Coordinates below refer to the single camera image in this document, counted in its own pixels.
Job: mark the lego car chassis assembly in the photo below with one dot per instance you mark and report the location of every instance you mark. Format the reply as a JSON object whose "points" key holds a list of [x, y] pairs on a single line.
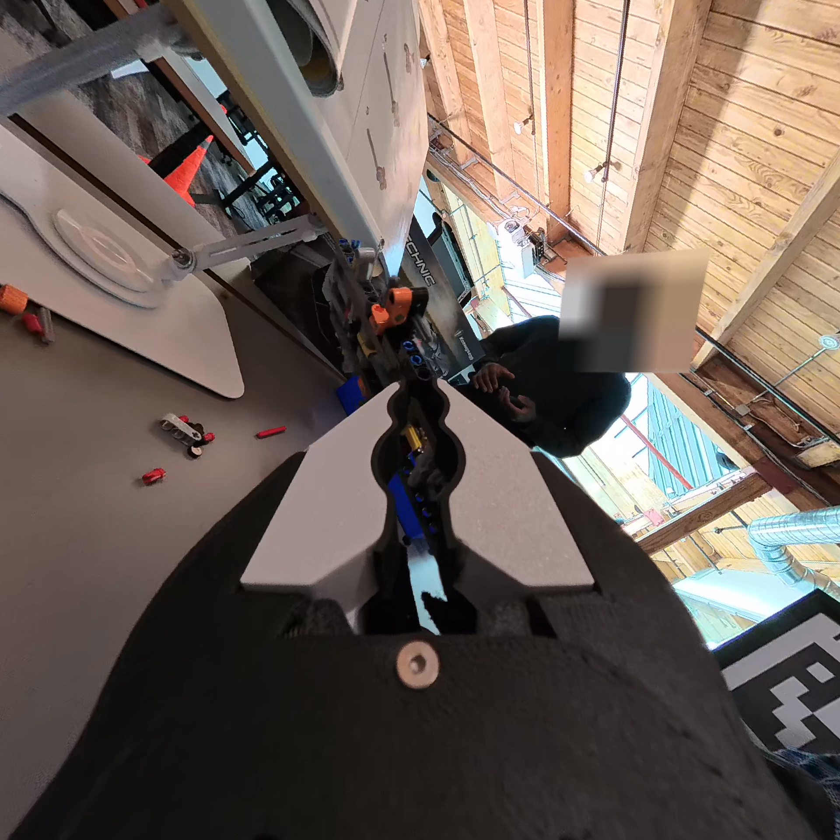
{"points": [[397, 305]]}

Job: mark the white ceiling device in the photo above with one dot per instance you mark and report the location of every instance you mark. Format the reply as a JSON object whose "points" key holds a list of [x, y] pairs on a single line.
{"points": [[515, 253]]}

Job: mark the grey axle strip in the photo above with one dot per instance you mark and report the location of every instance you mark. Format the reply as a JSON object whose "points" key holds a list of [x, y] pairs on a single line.
{"points": [[46, 325]]}

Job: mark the small red bush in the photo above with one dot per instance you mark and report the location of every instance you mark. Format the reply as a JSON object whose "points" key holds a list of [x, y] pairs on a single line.
{"points": [[31, 321]]}

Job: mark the ceiling spot lamp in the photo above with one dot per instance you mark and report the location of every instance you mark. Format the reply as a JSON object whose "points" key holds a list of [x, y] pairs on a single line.
{"points": [[594, 172], [523, 124]]}

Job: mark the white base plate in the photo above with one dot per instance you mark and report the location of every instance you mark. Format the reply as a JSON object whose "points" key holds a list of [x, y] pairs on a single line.
{"points": [[151, 328]]}

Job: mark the white partition panel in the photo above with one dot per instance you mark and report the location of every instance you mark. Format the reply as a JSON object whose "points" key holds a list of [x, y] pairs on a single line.
{"points": [[367, 79]]}

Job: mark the short grey liftarm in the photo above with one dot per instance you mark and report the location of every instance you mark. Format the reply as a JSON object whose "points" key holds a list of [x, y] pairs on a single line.
{"points": [[177, 425]]}

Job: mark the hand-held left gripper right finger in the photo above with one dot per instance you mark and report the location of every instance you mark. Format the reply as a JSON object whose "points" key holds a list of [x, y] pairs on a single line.
{"points": [[518, 525]]}

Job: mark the silver ventilation duct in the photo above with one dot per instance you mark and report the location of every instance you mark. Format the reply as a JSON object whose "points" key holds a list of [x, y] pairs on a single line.
{"points": [[787, 531]]}

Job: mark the black lego set box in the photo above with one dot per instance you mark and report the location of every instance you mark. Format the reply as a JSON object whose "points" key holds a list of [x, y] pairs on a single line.
{"points": [[446, 289]]}

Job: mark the black connector with red pins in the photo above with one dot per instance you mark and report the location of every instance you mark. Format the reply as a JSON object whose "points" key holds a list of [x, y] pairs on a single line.
{"points": [[195, 451]]}

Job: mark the rolled grey mat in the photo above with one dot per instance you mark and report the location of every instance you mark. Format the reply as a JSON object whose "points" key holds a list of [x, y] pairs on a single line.
{"points": [[315, 59]]}

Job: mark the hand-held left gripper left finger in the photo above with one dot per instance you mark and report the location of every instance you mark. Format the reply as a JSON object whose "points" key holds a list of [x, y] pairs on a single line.
{"points": [[315, 518]]}

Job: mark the orange bush piece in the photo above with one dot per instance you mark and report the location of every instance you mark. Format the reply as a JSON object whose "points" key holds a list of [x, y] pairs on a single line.
{"points": [[12, 298]]}

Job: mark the person's right forearm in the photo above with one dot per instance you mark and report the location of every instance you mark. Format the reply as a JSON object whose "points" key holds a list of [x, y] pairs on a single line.
{"points": [[814, 781]]}

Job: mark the orange traffic cone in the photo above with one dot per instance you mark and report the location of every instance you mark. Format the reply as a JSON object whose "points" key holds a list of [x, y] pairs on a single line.
{"points": [[187, 174]]}

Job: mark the small red connector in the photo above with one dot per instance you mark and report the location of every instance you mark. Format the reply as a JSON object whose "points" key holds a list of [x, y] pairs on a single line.
{"points": [[154, 476]]}

